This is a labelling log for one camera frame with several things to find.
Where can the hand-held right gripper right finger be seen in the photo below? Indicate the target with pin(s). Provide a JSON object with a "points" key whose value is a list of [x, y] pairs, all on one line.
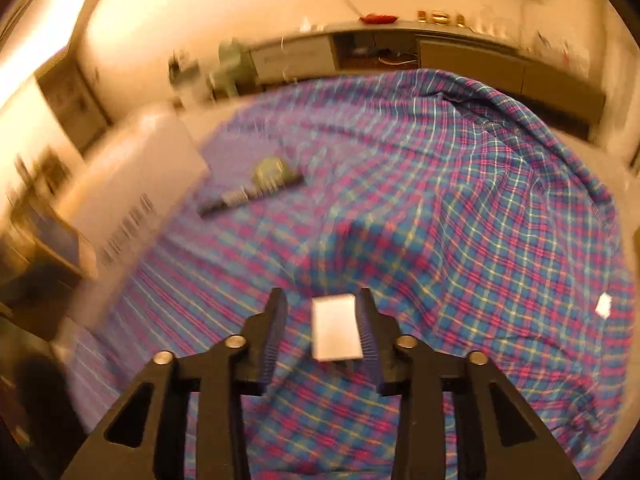
{"points": [[367, 340]]}

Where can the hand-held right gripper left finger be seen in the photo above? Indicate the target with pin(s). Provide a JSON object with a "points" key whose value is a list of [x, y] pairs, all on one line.
{"points": [[272, 340]]}

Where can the white charger plug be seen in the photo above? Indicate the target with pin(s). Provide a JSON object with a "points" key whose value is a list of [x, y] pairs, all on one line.
{"points": [[335, 327]]}

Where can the large white cardboard box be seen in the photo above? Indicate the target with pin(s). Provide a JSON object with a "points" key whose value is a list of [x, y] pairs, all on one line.
{"points": [[135, 200]]}

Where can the plaid blanket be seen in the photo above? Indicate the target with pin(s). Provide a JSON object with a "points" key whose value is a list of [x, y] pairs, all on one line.
{"points": [[425, 210]]}

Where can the black marker pen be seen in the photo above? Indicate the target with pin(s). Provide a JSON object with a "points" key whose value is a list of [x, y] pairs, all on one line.
{"points": [[240, 197]]}

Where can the green tape roll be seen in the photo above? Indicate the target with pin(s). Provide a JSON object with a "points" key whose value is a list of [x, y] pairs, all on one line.
{"points": [[272, 172]]}

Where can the small white paper scrap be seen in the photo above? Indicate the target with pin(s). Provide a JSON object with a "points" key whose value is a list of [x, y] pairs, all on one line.
{"points": [[604, 306]]}

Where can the pale green appliance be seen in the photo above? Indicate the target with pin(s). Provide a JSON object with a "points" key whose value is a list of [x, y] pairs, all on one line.
{"points": [[230, 67]]}

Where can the long low cabinet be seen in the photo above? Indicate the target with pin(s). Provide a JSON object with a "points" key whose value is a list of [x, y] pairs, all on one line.
{"points": [[450, 55]]}

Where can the red ornament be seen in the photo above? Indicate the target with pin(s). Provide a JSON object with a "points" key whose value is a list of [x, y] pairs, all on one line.
{"points": [[378, 18]]}

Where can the row of gold ornaments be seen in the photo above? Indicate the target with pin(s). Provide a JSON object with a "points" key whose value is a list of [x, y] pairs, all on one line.
{"points": [[442, 18]]}

